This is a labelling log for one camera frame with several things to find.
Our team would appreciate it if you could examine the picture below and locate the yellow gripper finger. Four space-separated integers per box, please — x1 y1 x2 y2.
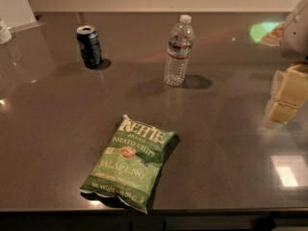
263 70 285 129
276 64 308 124

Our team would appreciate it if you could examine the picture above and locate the clear plastic water bottle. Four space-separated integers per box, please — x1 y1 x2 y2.
164 14 194 87

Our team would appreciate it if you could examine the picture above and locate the white container at left edge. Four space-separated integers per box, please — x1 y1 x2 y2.
0 17 13 44

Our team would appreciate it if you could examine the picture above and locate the dark blue soda can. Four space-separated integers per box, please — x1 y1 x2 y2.
76 25 103 68

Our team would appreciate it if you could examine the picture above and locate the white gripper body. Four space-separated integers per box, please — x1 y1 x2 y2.
280 0 308 64

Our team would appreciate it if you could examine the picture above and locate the green jalapeno chip bag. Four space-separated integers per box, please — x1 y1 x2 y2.
80 115 176 214

